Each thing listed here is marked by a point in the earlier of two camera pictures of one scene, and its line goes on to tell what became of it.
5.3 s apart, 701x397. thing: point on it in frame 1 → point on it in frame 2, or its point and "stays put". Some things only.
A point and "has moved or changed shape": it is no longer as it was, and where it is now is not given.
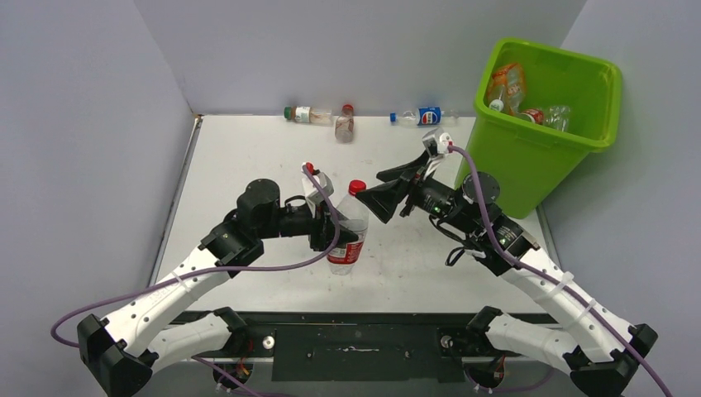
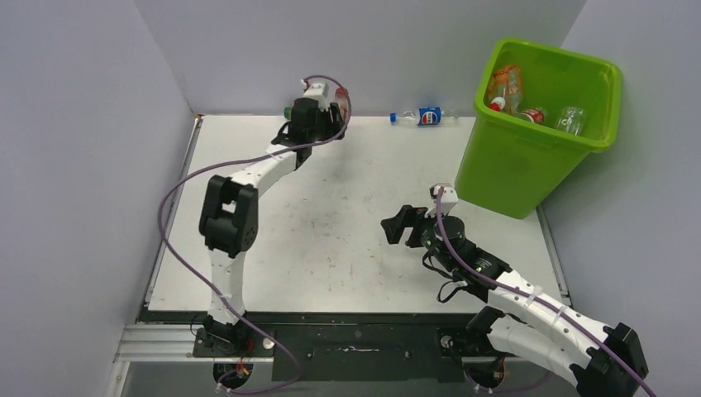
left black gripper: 321,228 → 335,126
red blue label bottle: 344,260 → 497,103
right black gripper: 382,200 → 408,217
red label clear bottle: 536,115 stays put
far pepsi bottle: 432,116 stays put
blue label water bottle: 557,117 → 572,120
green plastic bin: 531,163 stays put
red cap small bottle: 344,130 has moved or changed shape
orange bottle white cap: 508,85 stays put
